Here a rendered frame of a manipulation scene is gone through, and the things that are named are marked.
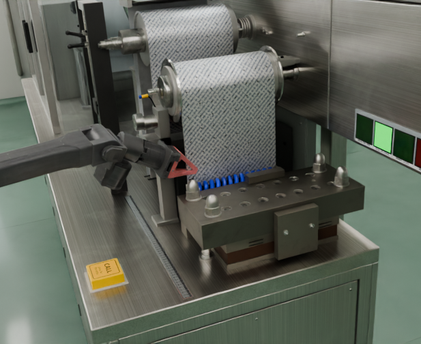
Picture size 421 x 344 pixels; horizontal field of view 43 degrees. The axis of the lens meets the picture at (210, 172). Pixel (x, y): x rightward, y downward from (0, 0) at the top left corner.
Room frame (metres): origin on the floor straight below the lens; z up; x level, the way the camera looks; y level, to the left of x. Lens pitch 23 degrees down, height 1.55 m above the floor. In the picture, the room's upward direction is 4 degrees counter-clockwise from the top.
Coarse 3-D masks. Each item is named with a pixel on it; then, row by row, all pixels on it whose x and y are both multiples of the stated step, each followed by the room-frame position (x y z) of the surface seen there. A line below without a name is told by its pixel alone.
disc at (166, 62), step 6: (168, 60) 1.20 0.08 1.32; (162, 66) 1.25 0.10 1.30; (168, 66) 1.21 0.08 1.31; (174, 66) 1.18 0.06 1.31; (174, 72) 1.16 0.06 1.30; (174, 78) 1.17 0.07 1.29; (180, 90) 1.14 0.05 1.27; (180, 96) 1.14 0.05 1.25; (180, 102) 1.14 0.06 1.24; (180, 108) 1.15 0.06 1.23; (180, 114) 1.15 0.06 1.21; (174, 120) 1.20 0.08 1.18
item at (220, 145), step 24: (192, 120) 1.16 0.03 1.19; (216, 120) 1.18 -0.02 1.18; (240, 120) 1.20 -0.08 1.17; (264, 120) 1.22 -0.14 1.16; (192, 144) 1.16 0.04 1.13; (216, 144) 1.18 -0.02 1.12; (240, 144) 1.20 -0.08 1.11; (264, 144) 1.22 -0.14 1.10; (216, 168) 1.18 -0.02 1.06; (240, 168) 1.20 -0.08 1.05
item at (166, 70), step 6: (270, 60) 1.26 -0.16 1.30; (162, 72) 1.24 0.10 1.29; (168, 72) 1.19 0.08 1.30; (276, 72) 1.24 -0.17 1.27; (276, 78) 1.24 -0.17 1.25; (174, 84) 1.16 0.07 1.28; (276, 84) 1.24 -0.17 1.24; (174, 90) 1.16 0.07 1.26; (276, 90) 1.25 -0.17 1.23; (174, 96) 1.16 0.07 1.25; (174, 102) 1.17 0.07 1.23; (168, 108) 1.22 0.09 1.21; (174, 108) 1.17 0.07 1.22; (174, 114) 1.18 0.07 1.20
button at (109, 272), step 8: (96, 264) 1.00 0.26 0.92; (104, 264) 1.00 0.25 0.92; (112, 264) 1.00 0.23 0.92; (88, 272) 0.97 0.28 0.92; (96, 272) 0.97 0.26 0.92; (104, 272) 0.97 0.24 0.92; (112, 272) 0.96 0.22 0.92; (120, 272) 0.96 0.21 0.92; (96, 280) 0.94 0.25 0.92; (104, 280) 0.95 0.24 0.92; (112, 280) 0.95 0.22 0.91; (120, 280) 0.96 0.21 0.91; (96, 288) 0.94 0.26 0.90
